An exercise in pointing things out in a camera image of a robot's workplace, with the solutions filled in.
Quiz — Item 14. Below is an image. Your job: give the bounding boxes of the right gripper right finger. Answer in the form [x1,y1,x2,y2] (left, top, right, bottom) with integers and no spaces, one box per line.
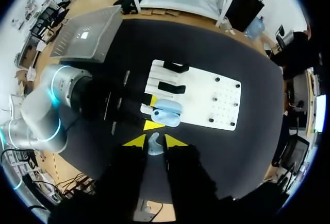
[164,134,220,205]

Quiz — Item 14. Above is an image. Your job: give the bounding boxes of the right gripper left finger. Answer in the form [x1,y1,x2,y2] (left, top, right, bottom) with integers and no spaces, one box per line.
[95,134,150,205]

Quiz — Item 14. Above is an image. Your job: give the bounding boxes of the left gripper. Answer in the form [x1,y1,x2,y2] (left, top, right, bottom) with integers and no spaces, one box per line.
[85,77,166,135]

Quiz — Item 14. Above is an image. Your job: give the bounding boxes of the pale blue earbud case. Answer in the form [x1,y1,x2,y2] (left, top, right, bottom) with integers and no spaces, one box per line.
[150,99,185,128]

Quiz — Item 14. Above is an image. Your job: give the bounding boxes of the pale blue earbud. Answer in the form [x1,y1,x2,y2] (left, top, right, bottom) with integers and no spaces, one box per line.
[148,132,163,157]

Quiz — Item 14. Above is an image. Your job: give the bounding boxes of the white plate with black stands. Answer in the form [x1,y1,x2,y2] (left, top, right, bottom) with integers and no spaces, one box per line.
[140,59,242,132]

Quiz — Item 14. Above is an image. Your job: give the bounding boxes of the grey slotted basket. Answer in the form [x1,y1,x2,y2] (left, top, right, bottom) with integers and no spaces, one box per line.
[48,4,124,63]

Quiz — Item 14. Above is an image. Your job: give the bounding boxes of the person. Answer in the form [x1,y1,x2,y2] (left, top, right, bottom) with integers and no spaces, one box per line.
[269,23,324,81]

